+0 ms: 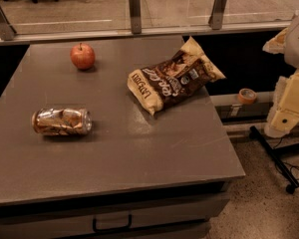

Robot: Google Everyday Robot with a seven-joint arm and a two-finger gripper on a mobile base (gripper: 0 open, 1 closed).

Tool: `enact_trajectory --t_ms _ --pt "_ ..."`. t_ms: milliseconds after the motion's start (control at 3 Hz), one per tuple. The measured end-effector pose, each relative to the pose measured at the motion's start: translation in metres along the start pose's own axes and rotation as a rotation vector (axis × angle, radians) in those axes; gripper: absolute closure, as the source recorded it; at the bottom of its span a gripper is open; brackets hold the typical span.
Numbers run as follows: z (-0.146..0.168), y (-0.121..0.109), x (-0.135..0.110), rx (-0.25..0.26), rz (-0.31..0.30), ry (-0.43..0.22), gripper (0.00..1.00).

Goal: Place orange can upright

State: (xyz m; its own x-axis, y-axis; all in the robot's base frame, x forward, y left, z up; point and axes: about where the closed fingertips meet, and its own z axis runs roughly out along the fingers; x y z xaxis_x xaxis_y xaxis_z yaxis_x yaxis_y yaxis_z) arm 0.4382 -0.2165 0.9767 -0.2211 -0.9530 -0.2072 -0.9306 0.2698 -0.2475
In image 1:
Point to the left metal bracket post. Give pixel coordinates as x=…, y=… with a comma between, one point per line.
x=7, y=31

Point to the metal bracket post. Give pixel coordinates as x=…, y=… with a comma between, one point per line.
x=216, y=18
x=7, y=31
x=135, y=16

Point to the right metal bracket post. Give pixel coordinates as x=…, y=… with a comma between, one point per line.
x=216, y=18

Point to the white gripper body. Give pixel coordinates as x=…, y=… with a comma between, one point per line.
x=298, y=45

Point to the orange tape roll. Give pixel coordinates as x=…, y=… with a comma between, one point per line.
x=247, y=96

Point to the black drawer handle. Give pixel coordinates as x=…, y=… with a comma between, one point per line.
x=112, y=223

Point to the brown chip bag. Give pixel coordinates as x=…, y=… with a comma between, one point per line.
x=169, y=83

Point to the black wheeled stand leg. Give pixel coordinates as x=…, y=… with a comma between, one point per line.
x=289, y=171

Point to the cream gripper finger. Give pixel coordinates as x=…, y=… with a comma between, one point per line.
x=284, y=114
x=276, y=45

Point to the middle metal bracket post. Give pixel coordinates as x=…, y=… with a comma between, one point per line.
x=135, y=16

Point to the grey drawer cabinet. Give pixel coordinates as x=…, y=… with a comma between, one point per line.
x=171, y=213

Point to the orange soda can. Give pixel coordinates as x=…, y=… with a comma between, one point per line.
x=64, y=121

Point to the red apple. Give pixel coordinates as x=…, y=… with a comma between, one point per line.
x=83, y=56

